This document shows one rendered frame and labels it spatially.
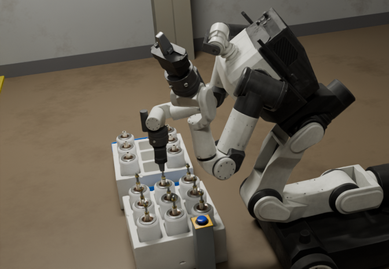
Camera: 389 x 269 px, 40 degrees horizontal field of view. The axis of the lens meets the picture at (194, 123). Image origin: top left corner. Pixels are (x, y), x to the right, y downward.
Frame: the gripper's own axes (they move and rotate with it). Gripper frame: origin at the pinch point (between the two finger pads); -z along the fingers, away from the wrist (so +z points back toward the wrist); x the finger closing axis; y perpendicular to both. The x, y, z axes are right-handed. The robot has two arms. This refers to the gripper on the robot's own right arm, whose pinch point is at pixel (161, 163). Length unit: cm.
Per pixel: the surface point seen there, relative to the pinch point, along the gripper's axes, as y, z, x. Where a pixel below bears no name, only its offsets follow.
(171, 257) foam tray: -0.7, -27.5, -31.6
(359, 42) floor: -175, -37, 237
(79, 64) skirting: 73, -33, 238
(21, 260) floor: 68, -36, -12
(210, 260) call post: -17, -22, -42
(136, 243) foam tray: 12.5, -18.4, -31.6
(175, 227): -3.9, -15.0, -27.9
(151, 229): 5.7, -13.2, -29.8
